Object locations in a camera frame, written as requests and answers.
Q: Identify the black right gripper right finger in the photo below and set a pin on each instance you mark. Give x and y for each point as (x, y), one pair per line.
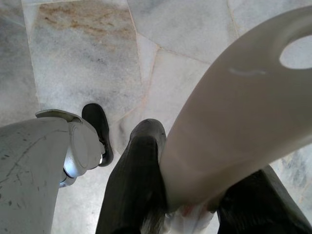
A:
(263, 209)

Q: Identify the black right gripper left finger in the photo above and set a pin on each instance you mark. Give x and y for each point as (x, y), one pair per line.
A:
(131, 182)

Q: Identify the beige plastic dustpan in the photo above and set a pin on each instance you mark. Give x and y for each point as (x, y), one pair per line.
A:
(219, 109)

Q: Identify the black robot right foot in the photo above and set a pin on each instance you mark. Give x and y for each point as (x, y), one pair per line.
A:
(95, 119)

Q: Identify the silver robot right leg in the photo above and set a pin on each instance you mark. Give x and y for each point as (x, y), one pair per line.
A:
(29, 170)

